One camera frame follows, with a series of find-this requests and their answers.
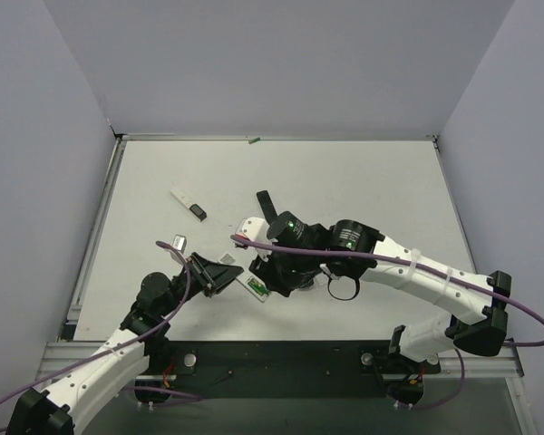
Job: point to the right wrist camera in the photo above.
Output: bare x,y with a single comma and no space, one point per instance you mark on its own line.
254,229

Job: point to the white remote control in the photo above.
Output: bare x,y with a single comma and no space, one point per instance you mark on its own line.
247,279

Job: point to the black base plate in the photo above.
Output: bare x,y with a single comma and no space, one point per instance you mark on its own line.
277,370

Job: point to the white remote with display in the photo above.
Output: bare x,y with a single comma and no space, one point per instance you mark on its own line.
188,203

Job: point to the slim black remote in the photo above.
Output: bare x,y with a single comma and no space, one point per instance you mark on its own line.
266,205

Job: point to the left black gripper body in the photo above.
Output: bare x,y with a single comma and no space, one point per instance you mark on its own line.
202,275

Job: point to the aluminium frame rail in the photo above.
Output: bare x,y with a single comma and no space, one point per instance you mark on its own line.
59,355

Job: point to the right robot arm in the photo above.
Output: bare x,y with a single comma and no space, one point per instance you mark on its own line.
291,254

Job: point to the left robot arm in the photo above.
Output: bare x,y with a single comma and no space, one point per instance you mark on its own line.
68,405

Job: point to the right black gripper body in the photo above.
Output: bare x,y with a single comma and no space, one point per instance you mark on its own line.
276,275

